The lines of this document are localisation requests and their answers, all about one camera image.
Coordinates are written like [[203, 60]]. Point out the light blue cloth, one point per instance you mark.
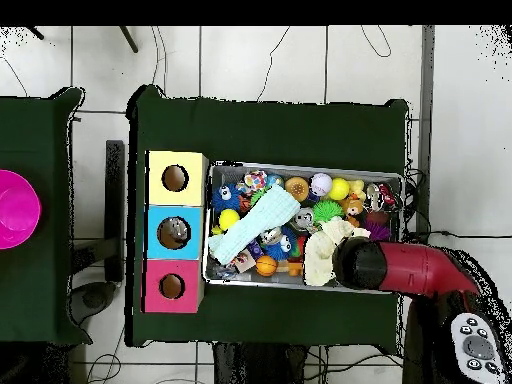
[[256, 224]]

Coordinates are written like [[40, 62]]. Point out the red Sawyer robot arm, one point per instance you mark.
[[412, 268]]

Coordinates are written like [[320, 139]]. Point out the shallow clear mesh bin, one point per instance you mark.
[[256, 280]]

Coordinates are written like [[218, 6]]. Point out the wooden box with three holes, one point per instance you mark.
[[176, 200]]

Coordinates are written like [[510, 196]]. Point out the blue fuzzy googly-eyed toy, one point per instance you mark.
[[226, 198]]

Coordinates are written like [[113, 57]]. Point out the toy burger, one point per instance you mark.
[[296, 188]]

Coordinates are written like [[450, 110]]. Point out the crushed can with silver top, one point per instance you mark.
[[304, 219]]

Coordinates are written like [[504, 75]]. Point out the white baseball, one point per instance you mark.
[[321, 184]]

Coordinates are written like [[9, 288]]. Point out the green spiky ball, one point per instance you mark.
[[327, 210]]

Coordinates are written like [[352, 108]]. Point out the cream yellow cloth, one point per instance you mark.
[[320, 252]]

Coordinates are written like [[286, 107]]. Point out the dark green tablecloth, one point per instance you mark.
[[36, 140], [280, 132]]

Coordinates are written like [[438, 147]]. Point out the yellow tennis ball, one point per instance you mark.
[[339, 188]]

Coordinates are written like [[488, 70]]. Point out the purple spiky ball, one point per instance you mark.
[[378, 231]]

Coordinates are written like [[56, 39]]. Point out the crushed red soda can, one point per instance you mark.
[[384, 196]]

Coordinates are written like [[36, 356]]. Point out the black flat panel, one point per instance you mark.
[[114, 200]]

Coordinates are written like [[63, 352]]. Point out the grey round stand base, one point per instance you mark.
[[94, 300]]

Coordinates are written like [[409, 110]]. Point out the pink plastic bowl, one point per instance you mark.
[[18, 210]]

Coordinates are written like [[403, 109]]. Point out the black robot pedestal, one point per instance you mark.
[[256, 366]]

